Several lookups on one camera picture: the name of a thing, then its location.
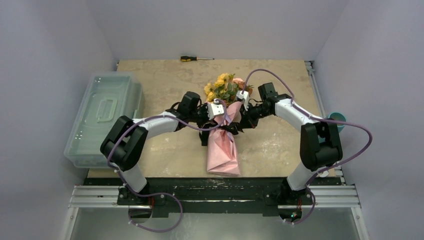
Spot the black printed ribbon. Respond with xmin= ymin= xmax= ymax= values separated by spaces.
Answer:
xmin=199 ymin=120 xmax=257 ymax=147

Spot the flower bouquet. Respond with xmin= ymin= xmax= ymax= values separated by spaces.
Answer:
xmin=204 ymin=73 xmax=245 ymax=106

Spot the pink wrapping paper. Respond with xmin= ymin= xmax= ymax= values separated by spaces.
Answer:
xmin=206 ymin=101 xmax=242 ymax=176

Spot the clear plastic storage box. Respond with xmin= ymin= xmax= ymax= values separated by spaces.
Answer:
xmin=63 ymin=71 xmax=144 ymax=169

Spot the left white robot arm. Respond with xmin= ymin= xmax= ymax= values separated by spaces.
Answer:
xmin=100 ymin=91 xmax=215 ymax=205

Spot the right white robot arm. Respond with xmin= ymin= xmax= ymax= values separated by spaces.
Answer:
xmin=236 ymin=82 xmax=343 ymax=204

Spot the teal vase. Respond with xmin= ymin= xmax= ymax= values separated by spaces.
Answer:
xmin=327 ymin=112 xmax=347 ymax=122

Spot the yellow black screwdriver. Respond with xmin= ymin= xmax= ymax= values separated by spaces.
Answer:
xmin=180 ymin=55 xmax=214 ymax=62

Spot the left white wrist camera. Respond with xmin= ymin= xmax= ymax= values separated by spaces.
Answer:
xmin=206 ymin=98 xmax=226 ymax=120

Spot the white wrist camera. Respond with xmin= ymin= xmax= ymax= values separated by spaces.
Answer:
xmin=236 ymin=90 xmax=250 ymax=111
xmin=206 ymin=98 xmax=226 ymax=120

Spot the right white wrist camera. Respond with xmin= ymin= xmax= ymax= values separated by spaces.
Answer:
xmin=236 ymin=90 xmax=250 ymax=111

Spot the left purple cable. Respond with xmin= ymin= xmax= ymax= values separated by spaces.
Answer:
xmin=106 ymin=98 xmax=229 ymax=232

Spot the purple cable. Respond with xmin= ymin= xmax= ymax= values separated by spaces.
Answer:
xmin=106 ymin=98 xmax=229 ymax=232
xmin=241 ymin=68 xmax=374 ymax=226

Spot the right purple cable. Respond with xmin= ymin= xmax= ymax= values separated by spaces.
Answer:
xmin=241 ymin=68 xmax=374 ymax=226

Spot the black aluminium base frame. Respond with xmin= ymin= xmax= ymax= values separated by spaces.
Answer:
xmin=69 ymin=177 xmax=360 ymax=221

